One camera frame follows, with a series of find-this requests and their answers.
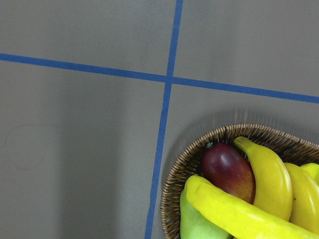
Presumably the green pear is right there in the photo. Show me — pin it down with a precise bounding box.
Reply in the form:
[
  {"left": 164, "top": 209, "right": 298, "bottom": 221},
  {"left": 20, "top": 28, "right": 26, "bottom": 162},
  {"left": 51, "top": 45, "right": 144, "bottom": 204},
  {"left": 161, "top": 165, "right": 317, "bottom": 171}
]
[{"left": 179, "top": 190, "right": 233, "bottom": 239}]

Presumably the bright yellow banana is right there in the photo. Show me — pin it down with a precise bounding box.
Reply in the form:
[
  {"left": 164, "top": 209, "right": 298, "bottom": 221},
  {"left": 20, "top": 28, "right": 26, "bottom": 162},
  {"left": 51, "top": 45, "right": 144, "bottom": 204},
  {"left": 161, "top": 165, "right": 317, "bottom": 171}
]
[{"left": 184, "top": 174, "right": 319, "bottom": 239}]

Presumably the yellow banana in basket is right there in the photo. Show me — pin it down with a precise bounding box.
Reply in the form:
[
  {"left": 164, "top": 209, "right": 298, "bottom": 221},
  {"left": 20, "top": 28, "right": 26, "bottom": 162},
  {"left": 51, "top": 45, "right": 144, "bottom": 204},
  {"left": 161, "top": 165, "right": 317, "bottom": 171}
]
[{"left": 301, "top": 163, "right": 319, "bottom": 184}]

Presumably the large yellow banana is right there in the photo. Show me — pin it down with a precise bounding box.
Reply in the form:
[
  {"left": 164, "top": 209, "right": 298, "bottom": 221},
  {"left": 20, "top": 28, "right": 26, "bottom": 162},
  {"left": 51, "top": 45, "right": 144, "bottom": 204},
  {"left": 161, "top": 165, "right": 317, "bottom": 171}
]
[{"left": 285, "top": 163, "right": 319, "bottom": 234}]

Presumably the red mango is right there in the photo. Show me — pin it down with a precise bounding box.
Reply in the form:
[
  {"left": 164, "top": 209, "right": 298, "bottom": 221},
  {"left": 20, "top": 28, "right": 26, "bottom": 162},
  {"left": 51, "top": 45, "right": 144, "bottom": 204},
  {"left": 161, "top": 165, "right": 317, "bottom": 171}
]
[{"left": 200, "top": 142, "right": 256, "bottom": 204}]

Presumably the brown wicker basket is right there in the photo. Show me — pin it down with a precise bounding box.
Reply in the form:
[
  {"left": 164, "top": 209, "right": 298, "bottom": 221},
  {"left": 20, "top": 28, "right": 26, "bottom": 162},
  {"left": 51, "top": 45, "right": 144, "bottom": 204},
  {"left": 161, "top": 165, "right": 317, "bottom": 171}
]
[{"left": 159, "top": 123, "right": 319, "bottom": 239}]

